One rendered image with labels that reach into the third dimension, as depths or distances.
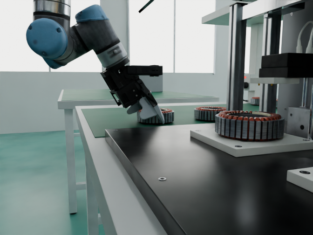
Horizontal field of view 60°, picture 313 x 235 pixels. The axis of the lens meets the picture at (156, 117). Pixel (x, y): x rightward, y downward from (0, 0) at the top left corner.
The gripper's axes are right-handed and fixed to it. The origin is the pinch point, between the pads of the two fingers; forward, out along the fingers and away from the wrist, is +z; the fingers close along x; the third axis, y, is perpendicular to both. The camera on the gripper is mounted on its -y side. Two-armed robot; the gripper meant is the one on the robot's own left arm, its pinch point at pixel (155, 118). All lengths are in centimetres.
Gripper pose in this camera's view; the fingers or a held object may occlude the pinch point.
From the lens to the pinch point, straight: 81.8
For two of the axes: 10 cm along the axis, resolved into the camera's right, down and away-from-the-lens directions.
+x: 4.2, 1.3, -9.0
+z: 4.5, 8.3, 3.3
